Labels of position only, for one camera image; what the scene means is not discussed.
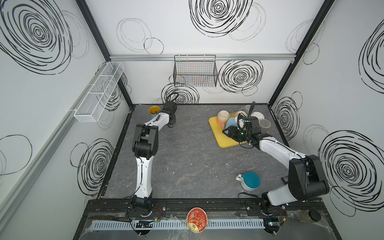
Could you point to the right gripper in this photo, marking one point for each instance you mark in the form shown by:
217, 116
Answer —
233, 132

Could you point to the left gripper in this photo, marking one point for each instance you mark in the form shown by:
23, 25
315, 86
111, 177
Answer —
169, 106

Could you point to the blue patterned mug yellow inside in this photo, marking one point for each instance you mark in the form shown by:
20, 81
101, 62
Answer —
154, 110

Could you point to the light blue mug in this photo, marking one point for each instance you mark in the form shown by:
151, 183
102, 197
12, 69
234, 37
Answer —
231, 122

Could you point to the yellow plastic tray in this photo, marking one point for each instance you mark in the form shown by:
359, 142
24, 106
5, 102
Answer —
222, 140

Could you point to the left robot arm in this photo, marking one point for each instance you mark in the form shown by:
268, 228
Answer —
145, 147

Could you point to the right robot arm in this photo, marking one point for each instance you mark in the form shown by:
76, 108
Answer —
306, 178

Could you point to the large grey mug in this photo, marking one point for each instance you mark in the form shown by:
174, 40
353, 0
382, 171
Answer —
264, 124

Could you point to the white mug on tray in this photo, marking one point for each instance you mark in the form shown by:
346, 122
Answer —
258, 115

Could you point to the cream mug on tray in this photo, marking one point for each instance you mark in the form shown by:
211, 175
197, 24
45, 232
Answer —
242, 113

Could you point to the grey mug at back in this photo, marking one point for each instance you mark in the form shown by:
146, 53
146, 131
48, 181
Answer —
247, 107

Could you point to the peach mug cream base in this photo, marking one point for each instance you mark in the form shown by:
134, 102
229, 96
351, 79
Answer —
222, 118

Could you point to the white jar teal lid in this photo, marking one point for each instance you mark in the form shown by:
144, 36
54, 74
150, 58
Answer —
250, 181

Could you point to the small black card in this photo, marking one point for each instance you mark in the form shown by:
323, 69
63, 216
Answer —
285, 180

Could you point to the dark jar black lid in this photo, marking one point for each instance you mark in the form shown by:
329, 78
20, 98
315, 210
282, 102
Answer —
310, 216

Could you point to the red round tin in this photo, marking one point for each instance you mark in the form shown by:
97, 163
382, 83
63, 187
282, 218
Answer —
197, 220

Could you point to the black wire basket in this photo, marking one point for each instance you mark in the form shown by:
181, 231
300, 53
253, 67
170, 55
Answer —
195, 70

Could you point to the white wire shelf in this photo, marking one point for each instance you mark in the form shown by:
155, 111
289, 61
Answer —
95, 101

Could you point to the white slotted cable duct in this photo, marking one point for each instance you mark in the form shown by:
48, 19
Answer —
215, 224

